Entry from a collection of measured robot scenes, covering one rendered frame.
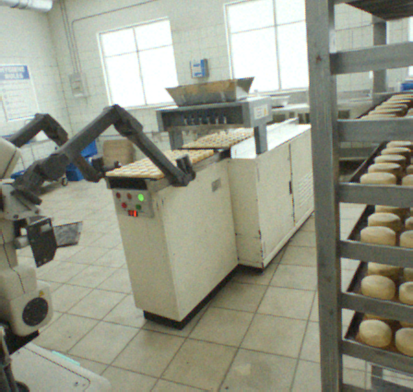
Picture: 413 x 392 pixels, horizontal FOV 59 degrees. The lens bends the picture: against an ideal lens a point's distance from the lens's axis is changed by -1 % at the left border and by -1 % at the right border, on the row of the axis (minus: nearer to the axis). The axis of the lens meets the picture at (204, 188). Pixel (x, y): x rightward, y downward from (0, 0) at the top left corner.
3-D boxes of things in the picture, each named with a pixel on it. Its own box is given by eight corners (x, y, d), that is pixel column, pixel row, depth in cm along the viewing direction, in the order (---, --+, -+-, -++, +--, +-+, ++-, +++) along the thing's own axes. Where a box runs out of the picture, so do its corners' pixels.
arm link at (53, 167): (107, 100, 149) (123, 95, 142) (125, 128, 155) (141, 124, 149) (25, 168, 122) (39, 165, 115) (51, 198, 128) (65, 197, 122)
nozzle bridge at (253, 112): (188, 148, 288) (182, 104, 279) (275, 147, 249) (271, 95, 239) (162, 158, 262) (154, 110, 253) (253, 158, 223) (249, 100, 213)
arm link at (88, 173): (39, 130, 174) (55, 132, 170) (45, 122, 177) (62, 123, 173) (85, 183, 208) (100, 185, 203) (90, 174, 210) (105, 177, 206)
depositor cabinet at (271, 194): (251, 207, 386) (242, 127, 363) (319, 212, 347) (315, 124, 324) (179, 262, 285) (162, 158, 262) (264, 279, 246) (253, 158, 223)
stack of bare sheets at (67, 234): (46, 230, 396) (45, 228, 395) (83, 223, 404) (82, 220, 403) (34, 253, 340) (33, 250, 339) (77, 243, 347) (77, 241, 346)
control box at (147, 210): (122, 212, 199) (116, 187, 195) (155, 216, 186) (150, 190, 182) (116, 214, 196) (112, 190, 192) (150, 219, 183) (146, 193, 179)
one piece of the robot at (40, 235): (29, 274, 127) (12, 216, 121) (-12, 261, 142) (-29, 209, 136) (65, 254, 140) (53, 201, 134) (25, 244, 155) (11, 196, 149)
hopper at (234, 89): (189, 103, 273) (187, 84, 269) (258, 97, 242) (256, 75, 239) (165, 108, 250) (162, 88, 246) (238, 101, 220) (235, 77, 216)
